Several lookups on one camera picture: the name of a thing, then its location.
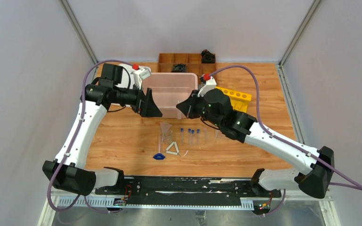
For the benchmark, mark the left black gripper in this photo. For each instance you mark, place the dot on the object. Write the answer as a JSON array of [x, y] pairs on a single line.
[[142, 101]]

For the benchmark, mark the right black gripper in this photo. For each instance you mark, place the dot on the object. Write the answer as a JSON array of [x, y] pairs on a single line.
[[188, 107]]

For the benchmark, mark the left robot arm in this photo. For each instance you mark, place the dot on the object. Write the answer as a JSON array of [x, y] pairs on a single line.
[[67, 171]]

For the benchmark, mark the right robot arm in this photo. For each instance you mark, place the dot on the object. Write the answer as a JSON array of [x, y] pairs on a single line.
[[311, 167]]

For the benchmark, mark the glass funnel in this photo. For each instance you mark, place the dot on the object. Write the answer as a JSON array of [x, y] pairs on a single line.
[[166, 129]]

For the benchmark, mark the pink plastic bin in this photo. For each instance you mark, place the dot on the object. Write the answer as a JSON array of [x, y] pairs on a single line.
[[169, 89]]

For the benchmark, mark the small glass beaker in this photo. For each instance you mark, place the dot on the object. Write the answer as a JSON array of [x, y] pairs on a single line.
[[167, 137]]

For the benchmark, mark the white plastic lid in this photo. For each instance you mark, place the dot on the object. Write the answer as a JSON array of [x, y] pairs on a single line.
[[127, 77]]

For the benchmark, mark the black object in tray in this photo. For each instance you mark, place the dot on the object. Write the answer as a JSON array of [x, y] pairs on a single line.
[[179, 68]]

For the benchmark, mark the wooden compartment tray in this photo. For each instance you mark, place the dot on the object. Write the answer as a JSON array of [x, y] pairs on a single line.
[[192, 60]]

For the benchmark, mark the white clay triangle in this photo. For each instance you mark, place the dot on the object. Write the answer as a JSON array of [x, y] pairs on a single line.
[[172, 149]]

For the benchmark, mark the blue round cap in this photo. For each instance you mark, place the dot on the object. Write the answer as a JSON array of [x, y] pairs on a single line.
[[159, 156]]

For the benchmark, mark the yellow test tube rack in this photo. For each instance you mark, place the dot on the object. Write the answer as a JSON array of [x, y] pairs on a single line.
[[239, 100]]

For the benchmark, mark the black object behind tray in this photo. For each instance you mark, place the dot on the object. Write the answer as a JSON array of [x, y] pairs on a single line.
[[207, 57]]

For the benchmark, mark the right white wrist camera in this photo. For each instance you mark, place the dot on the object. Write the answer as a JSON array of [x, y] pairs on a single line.
[[208, 83]]

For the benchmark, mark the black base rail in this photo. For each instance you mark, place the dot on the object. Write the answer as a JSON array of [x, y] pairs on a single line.
[[187, 191]]

